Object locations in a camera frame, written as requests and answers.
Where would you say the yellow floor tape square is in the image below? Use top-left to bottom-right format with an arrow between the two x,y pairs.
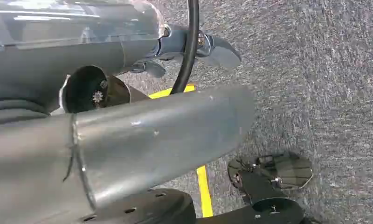
147,84 -> 214,218

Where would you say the black robot leg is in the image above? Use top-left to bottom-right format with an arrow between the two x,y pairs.
81,188 -> 305,224

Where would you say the black robot foot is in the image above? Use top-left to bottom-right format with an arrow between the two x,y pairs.
227,151 -> 314,205

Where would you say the thick black hose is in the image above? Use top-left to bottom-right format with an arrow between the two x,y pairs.
169,0 -> 200,95

